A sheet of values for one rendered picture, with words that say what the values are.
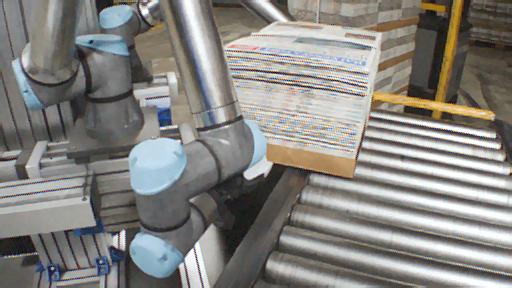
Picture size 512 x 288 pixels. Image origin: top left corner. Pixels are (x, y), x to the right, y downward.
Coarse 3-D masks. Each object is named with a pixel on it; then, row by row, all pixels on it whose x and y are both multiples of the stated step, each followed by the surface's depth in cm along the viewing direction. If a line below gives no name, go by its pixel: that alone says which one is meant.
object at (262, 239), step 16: (288, 176) 74; (304, 176) 74; (272, 192) 69; (288, 192) 69; (272, 208) 65; (288, 208) 65; (256, 224) 61; (272, 224) 61; (288, 224) 65; (256, 240) 58; (272, 240) 58; (240, 256) 55; (256, 256) 55; (224, 272) 52; (240, 272) 52; (256, 272) 52
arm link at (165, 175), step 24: (144, 144) 48; (168, 144) 48; (192, 144) 52; (144, 168) 45; (168, 168) 45; (192, 168) 49; (216, 168) 52; (144, 192) 46; (168, 192) 47; (192, 192) 50; (144, 216) 49; (168, 216) 48
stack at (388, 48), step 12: (384, 36) 195; (396, 36) 206; (384, 48) 199; (396, 48) 211; (384, 60) 203; (384, 72) 208; (384, 84) 215; (384, 108) 225; (276, 168) 161; (264, 180) 158; (276, 180) 164; (252, 192) 168; (264, 192) 161; (240, 204) 177; (240, 216) 181; (252, 216) 183
